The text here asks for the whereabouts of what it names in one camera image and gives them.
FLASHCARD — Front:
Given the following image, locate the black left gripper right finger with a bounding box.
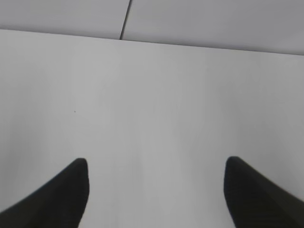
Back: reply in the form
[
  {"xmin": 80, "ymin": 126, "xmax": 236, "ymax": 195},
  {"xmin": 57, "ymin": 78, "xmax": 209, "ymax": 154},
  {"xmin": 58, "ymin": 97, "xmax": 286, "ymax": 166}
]
[{"xmin": 224, "ymin": 156, "xmax": 304, "ymax": 228}]

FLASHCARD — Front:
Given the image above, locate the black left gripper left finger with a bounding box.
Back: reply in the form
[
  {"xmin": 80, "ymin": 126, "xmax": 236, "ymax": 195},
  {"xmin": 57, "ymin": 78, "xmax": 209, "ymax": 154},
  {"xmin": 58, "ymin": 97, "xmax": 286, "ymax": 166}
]
[{"xmin": 0, "ymin": 158, "xmax": 89, "ymax": 228}]

